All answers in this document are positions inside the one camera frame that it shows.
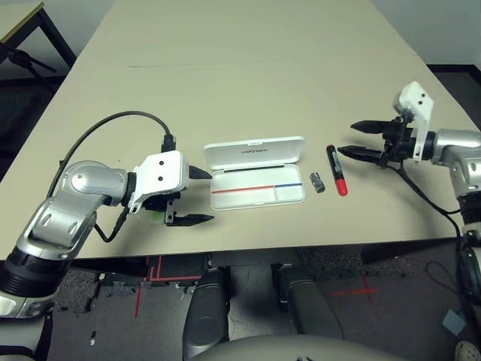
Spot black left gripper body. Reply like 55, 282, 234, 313
144, 190, 183, 227

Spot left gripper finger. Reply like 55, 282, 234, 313
186, 164, 214, 183
166, 213, 216, 228

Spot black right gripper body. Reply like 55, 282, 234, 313
377, 116, 418, 168

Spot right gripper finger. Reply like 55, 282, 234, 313
350, 120, 392, 135
337, 144, 385, 163

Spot red marker with black cap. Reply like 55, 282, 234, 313
325, 144, 349, 197

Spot small black grey eraser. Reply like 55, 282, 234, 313
309, 171, 326, 195

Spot white plastic pencil case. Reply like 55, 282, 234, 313
203, 135, 306, 211

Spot red floor tape corner outline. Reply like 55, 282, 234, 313
144, 255, 204, 283

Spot dark table underframe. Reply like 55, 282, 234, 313
204, 250, 414, 270

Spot dark grey left robot leg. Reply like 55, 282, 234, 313
182, 267, 231, 360

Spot dark grey robot leg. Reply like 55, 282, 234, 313
277, 265, 345, 339
182, 267, 231, 360

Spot red floor tape cross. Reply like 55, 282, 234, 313
326, 278, 380, 304

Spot dark grey right robot leg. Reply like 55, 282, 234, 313
277, 265, 345, 339

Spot grey robot torso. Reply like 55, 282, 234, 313
183, 334, 410, 361

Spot blue grey floor pad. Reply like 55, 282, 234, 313
441, 310, 467, 338

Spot black tripod stand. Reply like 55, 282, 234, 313
0, 43, 57, 82

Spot white bystander shoe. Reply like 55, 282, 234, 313
454, 340, 481, 361

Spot beige side table black legs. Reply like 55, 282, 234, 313
0, 2, 76, 72

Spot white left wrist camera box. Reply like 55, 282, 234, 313
127, 149, 188, 215

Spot thick black left camera cable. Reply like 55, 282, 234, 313
47, 110, 178, 200

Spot thin black left gripper cable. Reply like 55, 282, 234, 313
93, 208, 131, 244

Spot thin black floor cable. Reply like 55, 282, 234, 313
424, 261, 467, 313

